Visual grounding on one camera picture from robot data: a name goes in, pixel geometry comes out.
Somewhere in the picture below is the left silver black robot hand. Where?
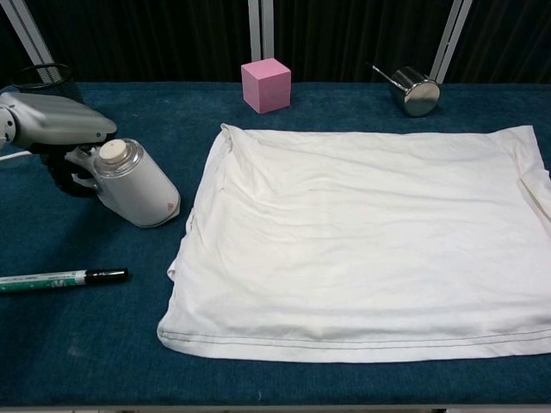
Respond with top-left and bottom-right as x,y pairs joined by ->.
0,91 -> 118,199

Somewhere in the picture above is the white handheld steam iron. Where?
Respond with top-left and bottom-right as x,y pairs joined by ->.
64,137 -> 181,229

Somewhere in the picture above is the white t-shirt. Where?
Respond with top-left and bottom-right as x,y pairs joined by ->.
158,123 -> 551,363

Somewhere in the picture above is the pink cube block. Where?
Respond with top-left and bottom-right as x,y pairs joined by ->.
240,57 -> 293,115

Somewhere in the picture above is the black mesh pen cup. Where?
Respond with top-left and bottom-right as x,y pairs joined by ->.
12,63 -> 87,107

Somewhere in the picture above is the black pleated curtain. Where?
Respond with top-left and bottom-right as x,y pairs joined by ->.
0,0 -> 551,85

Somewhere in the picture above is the white marker with black cap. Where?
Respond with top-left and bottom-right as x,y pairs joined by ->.
0,268 -> 130,295

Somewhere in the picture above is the blue felt table cover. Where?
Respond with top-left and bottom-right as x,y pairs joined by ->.
0,81 -> 551,408

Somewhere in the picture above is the stainless steel spouted cup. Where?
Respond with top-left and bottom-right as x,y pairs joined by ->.
371,64 -> 443,118

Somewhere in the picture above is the aluminium frame post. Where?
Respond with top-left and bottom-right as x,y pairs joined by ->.
0,0 -> 55,66
247,0 -> 276,61
429,0 -> 474,83

